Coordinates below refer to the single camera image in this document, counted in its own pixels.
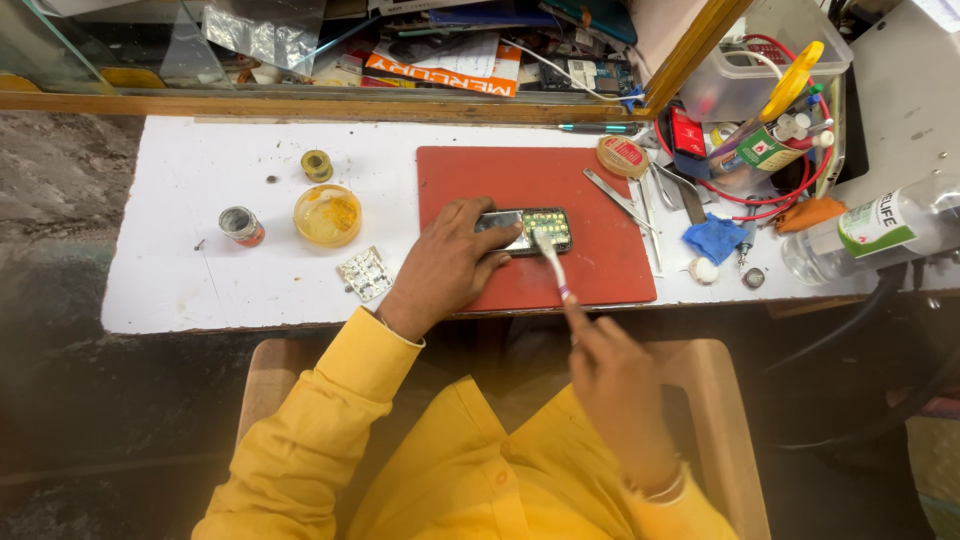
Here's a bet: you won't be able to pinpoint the person's left hand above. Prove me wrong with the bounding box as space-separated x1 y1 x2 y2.
377 196 525 345

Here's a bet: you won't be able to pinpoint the person's right hand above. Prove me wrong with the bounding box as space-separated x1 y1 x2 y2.
562 294 681 490

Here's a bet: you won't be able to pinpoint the white toothbrush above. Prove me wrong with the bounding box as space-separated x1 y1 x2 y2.
532 227 573 303

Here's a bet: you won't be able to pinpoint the keypad mobile phone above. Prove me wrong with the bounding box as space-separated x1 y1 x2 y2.
474 207 574 258

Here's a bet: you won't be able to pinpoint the red work mat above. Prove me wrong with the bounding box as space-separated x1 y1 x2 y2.
416 145 659 314

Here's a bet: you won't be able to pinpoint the thin steel tweezers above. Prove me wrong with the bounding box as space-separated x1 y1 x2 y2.
637 176 666 273

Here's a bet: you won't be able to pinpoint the long steel tweezers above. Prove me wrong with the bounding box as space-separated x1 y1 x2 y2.
583 168 661 235

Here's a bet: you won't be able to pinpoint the blue cloth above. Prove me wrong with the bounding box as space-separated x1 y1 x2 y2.
681 213 749 267

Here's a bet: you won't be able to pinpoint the wooden stool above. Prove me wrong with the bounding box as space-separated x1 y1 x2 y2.
236 337 772 540

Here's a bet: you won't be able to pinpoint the grey metal pliers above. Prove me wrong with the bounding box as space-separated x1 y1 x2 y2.
649 161 708 226

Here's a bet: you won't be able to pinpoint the round red label tin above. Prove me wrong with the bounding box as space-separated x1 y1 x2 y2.
597 135 650 180

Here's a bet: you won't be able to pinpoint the silver wrist bangle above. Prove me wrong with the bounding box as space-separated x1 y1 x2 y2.
641 461 690 506

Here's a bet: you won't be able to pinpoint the person's yellow shirt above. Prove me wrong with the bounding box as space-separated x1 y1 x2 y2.
345 375 639 540

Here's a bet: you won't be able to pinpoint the green metallic pen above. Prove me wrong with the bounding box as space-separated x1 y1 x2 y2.
558 122 641 136

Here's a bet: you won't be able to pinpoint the red flat device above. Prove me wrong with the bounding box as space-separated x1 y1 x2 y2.
669 105 708 159

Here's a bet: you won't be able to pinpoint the white phone keypad sheet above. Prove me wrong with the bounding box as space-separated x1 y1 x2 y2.
336 246 394 303

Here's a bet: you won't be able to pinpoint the orange cloth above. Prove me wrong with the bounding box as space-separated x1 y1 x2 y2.
774 196 847 234

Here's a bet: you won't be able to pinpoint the small green label bottle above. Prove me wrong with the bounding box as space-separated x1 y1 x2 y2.
708 112 835 189

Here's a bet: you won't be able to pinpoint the clear plastic container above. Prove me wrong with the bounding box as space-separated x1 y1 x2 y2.
678 0 855 124

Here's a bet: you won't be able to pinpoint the yellow flux dish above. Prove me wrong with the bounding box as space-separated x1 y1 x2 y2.
293 184 363 249

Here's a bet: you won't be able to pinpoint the large clear plastic bottle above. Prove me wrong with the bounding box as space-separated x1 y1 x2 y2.
781 176 960 286

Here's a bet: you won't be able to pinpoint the yellow plastic disc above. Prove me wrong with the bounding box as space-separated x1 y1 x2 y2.
759 41 825 123

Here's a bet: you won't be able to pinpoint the cluttered wooden glass counter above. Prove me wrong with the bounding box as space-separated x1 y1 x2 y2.
0 0 753 126

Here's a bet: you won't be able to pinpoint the small metal tin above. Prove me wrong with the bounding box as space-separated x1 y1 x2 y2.
218 206 266 248

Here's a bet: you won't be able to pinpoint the grey metal plate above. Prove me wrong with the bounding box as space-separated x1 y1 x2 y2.
828 0 960 213

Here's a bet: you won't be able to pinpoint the red cable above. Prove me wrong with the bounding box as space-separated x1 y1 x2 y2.
654 33 835 223

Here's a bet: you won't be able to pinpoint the black hose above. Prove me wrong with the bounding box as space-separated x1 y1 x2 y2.
757 262 960 451

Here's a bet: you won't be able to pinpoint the solder wire spool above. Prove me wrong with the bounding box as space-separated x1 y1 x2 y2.
301 150 334 183

